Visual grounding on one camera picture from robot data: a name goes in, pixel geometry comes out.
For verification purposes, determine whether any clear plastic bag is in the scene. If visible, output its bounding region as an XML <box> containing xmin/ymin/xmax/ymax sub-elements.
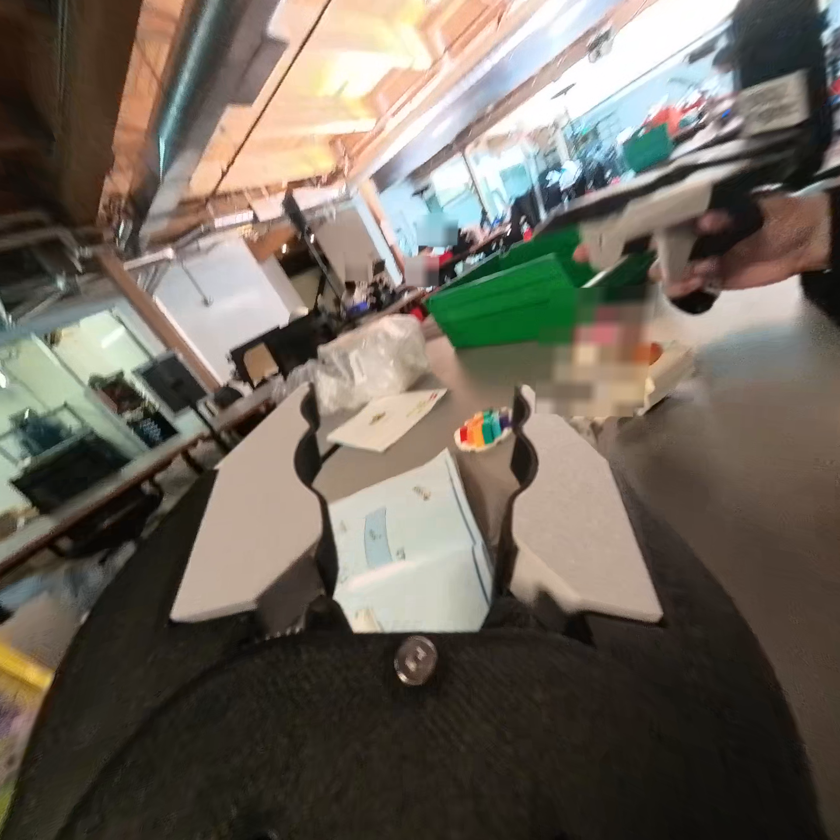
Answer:
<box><xmin>314</xmin><ymin>314</ymin><xmax>429</xmax><ymax>416</ymax></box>

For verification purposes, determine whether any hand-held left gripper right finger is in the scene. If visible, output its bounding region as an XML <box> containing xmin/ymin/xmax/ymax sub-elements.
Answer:
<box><xmin>495</xmin><ymin>386</ymin><xmax>665</xmax><ymax>626</ymax></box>

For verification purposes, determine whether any small white bowl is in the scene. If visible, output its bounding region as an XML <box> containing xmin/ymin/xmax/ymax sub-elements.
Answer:
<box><xmin>454</xmin><ymin>407</ymin><xmax>515</xmax><ymax>455</ymax></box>

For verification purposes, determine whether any white paper sheet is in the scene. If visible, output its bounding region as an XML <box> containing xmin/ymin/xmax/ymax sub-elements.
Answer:
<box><xmin>327</xmin><ymin>387</ymin><xmax>448</xmax><ymax>454</ymax></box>

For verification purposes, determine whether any person's right hand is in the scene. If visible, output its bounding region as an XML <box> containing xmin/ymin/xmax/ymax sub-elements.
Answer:
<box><xmin>656</xmin><ymin>193</ymin><xmax>840</xmax><ymax>304</ymax></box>

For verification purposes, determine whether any white lego unicorn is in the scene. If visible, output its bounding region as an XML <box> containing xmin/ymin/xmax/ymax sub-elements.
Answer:
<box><xmin>644</xmin><ymin>340</ymin><xmax>698</xmax><ymax>413</ymax></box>

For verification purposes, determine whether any silver ventilation duct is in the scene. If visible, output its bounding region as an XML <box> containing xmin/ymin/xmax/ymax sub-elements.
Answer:
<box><xmin>147</xmin><ymin>0</ymin><xmax>229</xmax><ymax>212</ymax></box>

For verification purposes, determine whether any green plastic bin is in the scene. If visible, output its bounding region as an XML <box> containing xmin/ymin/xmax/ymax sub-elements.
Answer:
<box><xmin>622</xmin><ymin>123</ymin><xmax>678</xmax><ymax>173</ymax></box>
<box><xmin>425</xmin><ymin>259</ymin><xmax>595</xmax><ymax>350</ymax></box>
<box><xmin>497</xmin><ymin>222</ymin><xmax>658</xmax><ymax>291</ymax></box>

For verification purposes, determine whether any grey folding table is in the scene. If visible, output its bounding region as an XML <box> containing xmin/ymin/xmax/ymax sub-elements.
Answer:
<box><xmin>0</xmin><ymin>367</ymin><xmax>311</xmax><ymax>575</ymax></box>

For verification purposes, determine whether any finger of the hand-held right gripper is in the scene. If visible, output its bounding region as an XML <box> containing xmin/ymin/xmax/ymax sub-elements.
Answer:
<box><xmin>576</xmin><ymin>178</ymin><xmax>721</xmax><ymax>295</ymax></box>

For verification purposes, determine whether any light blue cardboard box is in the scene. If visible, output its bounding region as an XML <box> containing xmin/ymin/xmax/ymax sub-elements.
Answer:
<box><xmin>327</xmin><ymin>449</ymin><xmax>494</xmax><ymax>635</ymax></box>

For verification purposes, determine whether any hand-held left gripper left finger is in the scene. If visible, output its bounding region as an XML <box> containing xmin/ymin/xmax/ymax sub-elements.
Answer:
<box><xmin>169</xmin><ymin>384</ymin><xmax>339</xmax><ymax>626</ymax></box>

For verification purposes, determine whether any black crate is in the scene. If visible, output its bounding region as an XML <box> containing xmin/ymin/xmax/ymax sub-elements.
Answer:
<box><xmin>12</xmin><ymin>436</ymin><xmax>165</xmax><ymax>549</ymax></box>

